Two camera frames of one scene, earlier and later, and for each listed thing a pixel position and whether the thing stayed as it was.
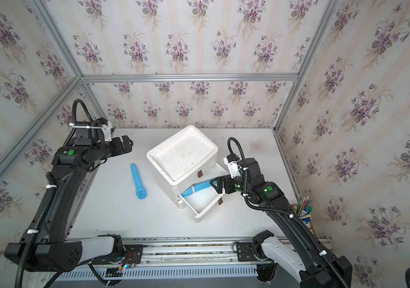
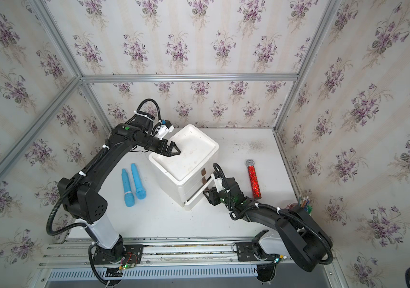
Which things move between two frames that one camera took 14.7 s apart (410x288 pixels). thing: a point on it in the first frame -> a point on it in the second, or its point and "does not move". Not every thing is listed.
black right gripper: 228,179 -> 213,196
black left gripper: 117,149 -> 164,145
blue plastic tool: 141,193 does not move
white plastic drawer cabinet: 182,161 does not move
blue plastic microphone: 197,187 -> 129,198
